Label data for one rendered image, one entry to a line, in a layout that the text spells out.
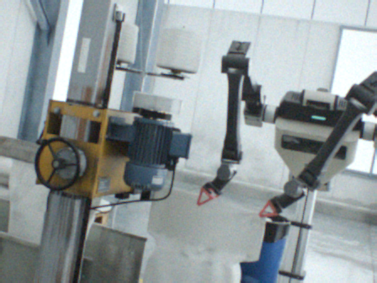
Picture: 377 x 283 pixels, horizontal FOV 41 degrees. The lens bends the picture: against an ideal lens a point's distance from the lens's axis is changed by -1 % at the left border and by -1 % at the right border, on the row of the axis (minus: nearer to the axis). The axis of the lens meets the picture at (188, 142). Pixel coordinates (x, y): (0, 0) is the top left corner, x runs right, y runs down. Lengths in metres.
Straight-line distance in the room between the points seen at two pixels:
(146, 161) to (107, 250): 0.99
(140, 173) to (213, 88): 8.77
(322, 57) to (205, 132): 2.72
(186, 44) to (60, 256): 0.89
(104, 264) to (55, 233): 0.84
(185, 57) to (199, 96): 8.66
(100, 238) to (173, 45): 1.18
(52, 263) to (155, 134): 0.59
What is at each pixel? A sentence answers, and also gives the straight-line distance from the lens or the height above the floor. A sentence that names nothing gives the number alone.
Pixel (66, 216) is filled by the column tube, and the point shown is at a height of 0.94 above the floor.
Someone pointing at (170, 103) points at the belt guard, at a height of 1.40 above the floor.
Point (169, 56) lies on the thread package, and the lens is 1.92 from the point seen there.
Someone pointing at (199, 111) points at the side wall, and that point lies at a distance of 10.54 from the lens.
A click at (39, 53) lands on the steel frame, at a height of 1.89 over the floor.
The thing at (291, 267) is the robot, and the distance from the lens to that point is 2.66.
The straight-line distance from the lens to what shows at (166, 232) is 2.20.
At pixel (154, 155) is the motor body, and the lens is 1.78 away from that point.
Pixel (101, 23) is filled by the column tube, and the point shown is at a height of 1.63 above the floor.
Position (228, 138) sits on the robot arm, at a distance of 2.05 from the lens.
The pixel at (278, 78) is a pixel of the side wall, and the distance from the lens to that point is 10.23.
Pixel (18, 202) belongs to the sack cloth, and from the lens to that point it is 2.46.
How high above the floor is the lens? 1.37
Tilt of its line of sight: 3 degrees down
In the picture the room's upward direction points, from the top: 10 degrees clockwise
